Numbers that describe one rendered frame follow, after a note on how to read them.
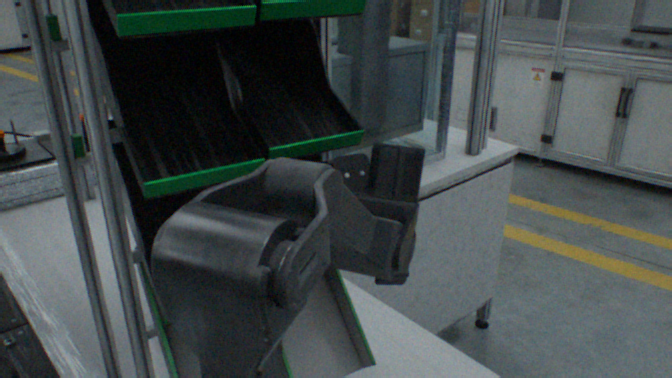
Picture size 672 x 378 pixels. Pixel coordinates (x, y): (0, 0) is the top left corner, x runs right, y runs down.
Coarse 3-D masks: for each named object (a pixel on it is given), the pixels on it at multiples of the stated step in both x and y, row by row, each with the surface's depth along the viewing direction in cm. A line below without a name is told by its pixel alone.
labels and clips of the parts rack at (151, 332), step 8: (48, 16) 68; (56, 16) 69; (48, 24) 69; (56, 24) 69; (48, 32) 70; (56, 32) 70; (56, 40) 70; (72, 136) 76; (80, 136) 76; (72, 144) 76; (80, 144) 76; (80, 152) 76; (152, 328) 74; (152, 336) 74
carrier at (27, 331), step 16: (0, 336) 94; (16, 336) 94; (32, 336) 94; (0, 352) 90; (16, 352) 90; (32, 352) 90; (0, 368) 84; (16, 368) 87; (32, 368) 87; (48, 368) 87
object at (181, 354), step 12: (144, 276) 72; (144, 288) 74; (156, 300) 75; (156, 312) 71; (156, 324) 72; (168, 336) 74; (180, 336) 75; (168, 348) 70; (180, 348) 74; (168, 360) 69; (180, 360) 73; (192, 360) 74; (168, 372) 72; (180, 372) 73; (192, 372) 73
